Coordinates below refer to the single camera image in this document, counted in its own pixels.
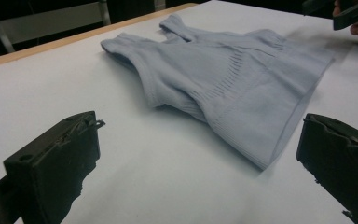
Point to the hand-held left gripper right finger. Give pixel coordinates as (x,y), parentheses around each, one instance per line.
(338,158)

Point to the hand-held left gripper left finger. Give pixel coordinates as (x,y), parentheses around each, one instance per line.
(52,165)

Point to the light blue knit tank top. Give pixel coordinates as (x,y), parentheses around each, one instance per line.
(227,81)

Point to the grey metal stand frame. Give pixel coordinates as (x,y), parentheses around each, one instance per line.
(43,21)

